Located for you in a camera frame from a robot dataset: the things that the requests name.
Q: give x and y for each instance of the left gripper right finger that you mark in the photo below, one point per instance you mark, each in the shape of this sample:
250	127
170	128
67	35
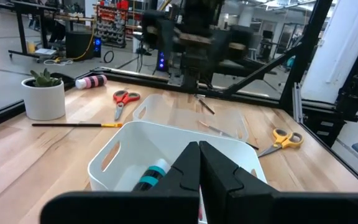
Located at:
216	180

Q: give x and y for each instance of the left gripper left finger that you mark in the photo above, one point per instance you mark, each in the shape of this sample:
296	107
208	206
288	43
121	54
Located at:
185	174

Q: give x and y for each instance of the teal black striped paint bottle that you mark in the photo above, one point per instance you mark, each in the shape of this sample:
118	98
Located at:
149	179

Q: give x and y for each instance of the thin dark paintbrush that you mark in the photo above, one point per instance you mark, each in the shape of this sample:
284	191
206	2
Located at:
221	133

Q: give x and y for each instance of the white plastic bin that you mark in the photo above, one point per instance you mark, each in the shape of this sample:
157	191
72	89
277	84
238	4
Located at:
141	140

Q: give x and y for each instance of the frosted translucent plastic bin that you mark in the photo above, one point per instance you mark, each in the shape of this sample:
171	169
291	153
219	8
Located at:
172	109

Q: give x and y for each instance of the brown paintbrush silver ferrule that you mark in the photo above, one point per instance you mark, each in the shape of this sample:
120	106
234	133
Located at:
206	105

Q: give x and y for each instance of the black paintbrush yellow ferrule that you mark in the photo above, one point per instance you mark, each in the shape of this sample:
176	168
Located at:
67	125

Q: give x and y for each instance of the pink black striped paint bottle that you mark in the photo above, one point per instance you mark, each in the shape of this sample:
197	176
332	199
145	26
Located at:
90	81

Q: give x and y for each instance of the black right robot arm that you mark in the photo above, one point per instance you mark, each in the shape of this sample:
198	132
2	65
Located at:
197	62

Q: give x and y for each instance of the computer tower blue lights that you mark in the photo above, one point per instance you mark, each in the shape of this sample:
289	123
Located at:
162	62

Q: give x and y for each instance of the succulent in white pot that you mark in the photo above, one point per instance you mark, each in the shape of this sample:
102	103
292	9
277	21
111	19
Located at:
43	102

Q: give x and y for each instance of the shelf with red bins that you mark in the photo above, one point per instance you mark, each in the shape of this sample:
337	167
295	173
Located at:
113	28

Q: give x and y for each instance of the black computer tower blue light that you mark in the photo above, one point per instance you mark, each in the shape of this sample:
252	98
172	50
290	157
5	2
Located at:
79	45

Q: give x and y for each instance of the white paper stack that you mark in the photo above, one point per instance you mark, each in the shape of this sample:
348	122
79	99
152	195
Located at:
45	51

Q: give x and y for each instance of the black desk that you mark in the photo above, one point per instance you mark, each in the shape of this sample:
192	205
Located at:
19	25

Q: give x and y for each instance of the silver aluminium rail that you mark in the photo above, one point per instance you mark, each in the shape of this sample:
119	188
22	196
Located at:
297	102

